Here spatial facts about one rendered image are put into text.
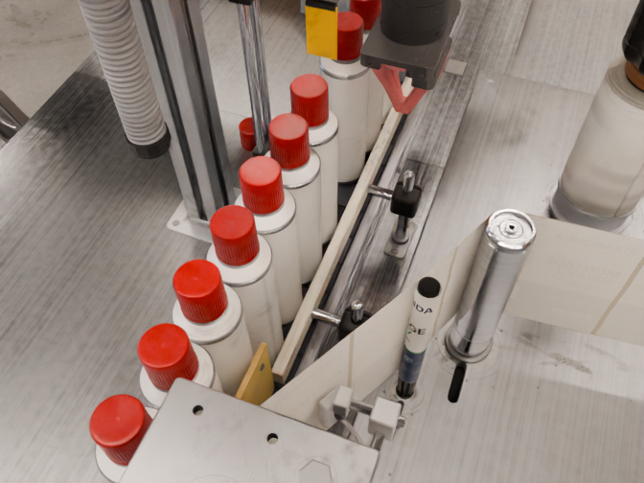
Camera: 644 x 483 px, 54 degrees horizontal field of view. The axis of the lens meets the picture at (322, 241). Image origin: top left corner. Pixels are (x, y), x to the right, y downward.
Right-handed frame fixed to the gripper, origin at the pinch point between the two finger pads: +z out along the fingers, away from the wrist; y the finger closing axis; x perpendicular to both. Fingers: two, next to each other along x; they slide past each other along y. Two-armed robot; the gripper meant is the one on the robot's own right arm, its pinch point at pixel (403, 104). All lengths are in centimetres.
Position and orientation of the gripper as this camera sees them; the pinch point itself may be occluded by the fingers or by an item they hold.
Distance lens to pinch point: 64.5
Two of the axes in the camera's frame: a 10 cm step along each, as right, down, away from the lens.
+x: -9.4, -2.7, 2.2
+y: 3.5, -7.6, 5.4
